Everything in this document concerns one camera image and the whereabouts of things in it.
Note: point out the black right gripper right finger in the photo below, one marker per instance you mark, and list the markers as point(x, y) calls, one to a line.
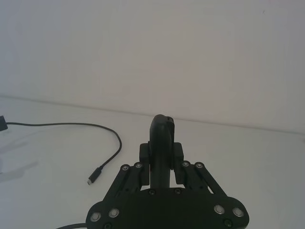
point(179, 155)

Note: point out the white table cloth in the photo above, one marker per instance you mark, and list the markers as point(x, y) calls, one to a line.
point(250, 167)

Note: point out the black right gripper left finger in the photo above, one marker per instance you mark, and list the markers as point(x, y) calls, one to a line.
point(157, 143)

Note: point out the small black adapter block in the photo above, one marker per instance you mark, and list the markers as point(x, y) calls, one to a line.
point(2, 123)

